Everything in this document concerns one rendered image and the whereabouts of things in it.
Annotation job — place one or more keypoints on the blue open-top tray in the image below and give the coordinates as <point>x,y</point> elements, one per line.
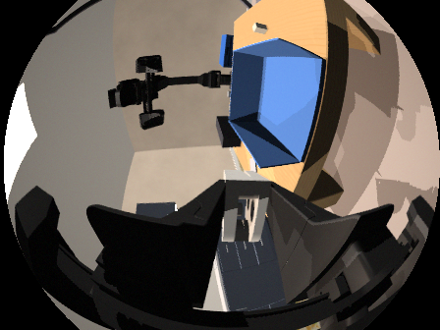
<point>276,92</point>

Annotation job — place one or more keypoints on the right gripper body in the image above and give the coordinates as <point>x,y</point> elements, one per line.
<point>143,91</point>

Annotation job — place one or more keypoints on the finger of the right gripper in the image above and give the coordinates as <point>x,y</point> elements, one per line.
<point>148,119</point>
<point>145,68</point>

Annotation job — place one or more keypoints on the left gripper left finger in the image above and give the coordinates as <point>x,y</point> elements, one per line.
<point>188,247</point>

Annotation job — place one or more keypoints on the small beige cube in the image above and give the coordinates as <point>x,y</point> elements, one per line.
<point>259,28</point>

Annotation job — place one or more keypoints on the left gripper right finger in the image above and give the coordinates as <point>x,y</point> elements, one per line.
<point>309,239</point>

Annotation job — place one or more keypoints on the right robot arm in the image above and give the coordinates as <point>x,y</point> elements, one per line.
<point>125,93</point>

